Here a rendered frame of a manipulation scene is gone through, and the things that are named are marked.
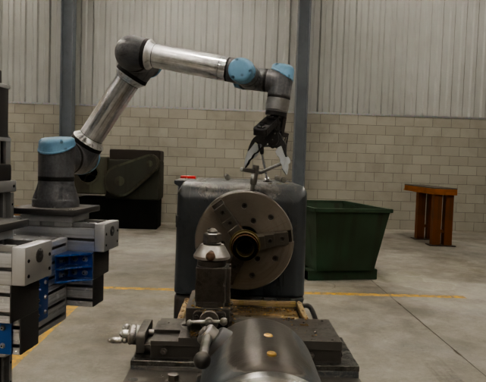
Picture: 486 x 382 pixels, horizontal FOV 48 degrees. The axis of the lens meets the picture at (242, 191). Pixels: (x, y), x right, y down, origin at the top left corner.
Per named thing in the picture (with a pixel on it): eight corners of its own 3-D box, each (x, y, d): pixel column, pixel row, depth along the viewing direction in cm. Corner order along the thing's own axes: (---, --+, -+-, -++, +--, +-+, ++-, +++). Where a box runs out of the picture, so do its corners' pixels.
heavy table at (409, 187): (401, 233, 1099) (403, 183, 1094) (422, 234, 1100) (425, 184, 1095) (430, 245, 938) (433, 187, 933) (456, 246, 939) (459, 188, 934)
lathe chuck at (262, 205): (189, 276, 183) (204, 183, 181) (283, 290, 184) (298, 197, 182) (187, 282, 174) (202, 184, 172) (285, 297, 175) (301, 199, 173)
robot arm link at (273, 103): (284, 98, 175) (261, 95, 179) (282, 111, 175) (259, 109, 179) (293, 101, 182) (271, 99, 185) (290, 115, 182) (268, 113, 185)
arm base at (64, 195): (23, 206, 177) (23, 176, 177) (45, 203, 192) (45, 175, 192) (67, 208, 175) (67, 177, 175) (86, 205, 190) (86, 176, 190)
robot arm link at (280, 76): (271, 65, 184) (296, 68, 183) (266, 98, 185) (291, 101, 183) (268, 61, 176) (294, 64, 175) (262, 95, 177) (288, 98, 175)
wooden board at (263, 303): (184, 310, 170) (184, 297, 170) (300, 313, 171) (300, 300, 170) (173, 342, 140) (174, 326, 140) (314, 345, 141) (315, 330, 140)
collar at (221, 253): (194, 254, 123) (195, 241, 122) (230, 255, 123) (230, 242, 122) (192, 260, 115) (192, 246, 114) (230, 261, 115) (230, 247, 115)
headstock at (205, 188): (183, 262, 249) (186, 176, 247) (289, 265, 250) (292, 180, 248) (167, 294, 190) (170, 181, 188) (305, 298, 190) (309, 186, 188)
